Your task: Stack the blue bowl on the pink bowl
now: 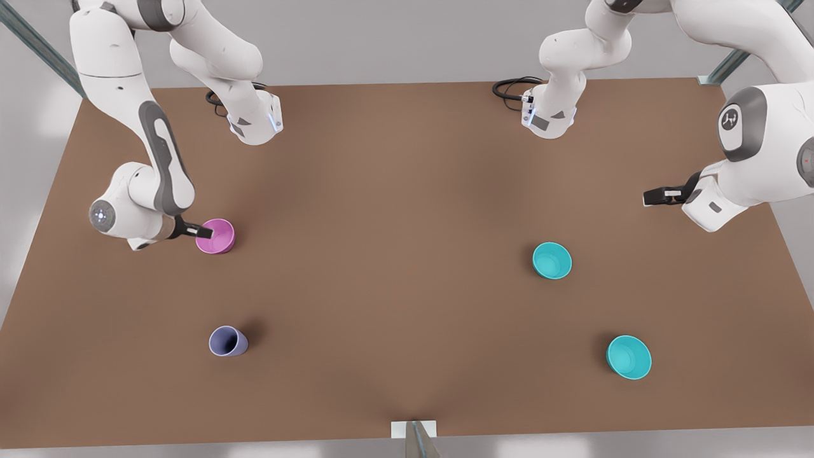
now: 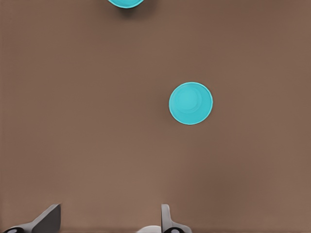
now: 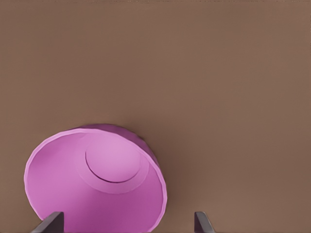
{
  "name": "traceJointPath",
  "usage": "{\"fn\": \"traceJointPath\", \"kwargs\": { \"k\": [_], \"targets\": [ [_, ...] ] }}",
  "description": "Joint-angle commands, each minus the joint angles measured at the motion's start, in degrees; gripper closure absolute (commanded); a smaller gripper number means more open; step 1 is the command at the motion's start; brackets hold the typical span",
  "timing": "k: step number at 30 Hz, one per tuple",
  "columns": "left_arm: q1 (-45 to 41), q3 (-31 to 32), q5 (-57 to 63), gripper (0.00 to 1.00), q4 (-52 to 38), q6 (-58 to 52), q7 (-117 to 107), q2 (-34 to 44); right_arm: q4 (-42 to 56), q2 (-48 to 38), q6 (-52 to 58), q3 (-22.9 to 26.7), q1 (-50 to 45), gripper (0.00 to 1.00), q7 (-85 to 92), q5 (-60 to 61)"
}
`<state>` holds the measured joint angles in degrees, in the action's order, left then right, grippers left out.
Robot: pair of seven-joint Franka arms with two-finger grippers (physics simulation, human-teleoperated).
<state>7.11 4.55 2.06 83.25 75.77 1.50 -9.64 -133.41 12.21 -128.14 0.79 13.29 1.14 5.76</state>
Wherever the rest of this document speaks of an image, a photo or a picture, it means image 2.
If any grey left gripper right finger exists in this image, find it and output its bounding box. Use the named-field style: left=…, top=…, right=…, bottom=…
left=160, top=203, right=192, bottom=233

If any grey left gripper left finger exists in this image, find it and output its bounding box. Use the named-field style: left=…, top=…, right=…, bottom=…
left=1, top=203, right=62, bottom=233

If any turquoise blue bowl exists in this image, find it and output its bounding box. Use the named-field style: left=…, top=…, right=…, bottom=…
left=107, top=0, right=145, bottom=9
left=169, top=82, right=213, bottom=126

